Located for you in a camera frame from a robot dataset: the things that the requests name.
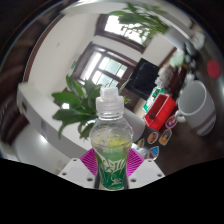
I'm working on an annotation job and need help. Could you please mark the dark wooden double door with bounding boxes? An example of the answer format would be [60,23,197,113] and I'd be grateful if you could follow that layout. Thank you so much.
[73,41,138,101]

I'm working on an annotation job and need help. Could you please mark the green plant in white pot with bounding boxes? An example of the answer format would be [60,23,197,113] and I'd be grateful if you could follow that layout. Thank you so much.
[51,74,147,144]
[108,2,188,48]

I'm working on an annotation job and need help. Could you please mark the brown box of small items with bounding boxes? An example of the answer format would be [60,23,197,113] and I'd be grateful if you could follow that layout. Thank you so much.
[154,64,178,89]

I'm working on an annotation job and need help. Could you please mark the clear green-label drink bottle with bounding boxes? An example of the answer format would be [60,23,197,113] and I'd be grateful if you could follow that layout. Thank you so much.
[89,87,135,191]

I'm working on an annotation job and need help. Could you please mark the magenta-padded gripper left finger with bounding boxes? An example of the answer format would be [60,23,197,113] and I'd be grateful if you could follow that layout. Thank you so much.
[57,148,100,190]

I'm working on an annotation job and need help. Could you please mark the white ceramic mug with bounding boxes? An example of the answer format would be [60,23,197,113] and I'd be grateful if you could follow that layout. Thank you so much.
[175,80,217,137]

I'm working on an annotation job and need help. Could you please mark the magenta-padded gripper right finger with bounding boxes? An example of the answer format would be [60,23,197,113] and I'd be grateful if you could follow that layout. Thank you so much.
[125,148,165,190]

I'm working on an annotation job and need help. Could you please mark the dark-framed window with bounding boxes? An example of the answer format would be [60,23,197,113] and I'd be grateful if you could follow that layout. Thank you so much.
[94,13,148,54]

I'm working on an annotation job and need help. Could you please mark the green flat box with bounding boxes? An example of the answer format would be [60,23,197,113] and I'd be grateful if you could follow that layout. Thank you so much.
[142,87,166,114]

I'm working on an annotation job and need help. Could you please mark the red plastic box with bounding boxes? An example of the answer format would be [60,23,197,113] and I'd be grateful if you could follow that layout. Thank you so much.
[143,93,177,132]

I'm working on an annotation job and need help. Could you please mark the flat round red coaster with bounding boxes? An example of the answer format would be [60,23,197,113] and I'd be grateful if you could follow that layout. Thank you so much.
[206,59,222,80]

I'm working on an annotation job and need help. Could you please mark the black chair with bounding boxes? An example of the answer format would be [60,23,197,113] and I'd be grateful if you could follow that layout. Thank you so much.
[125,57,160,101]

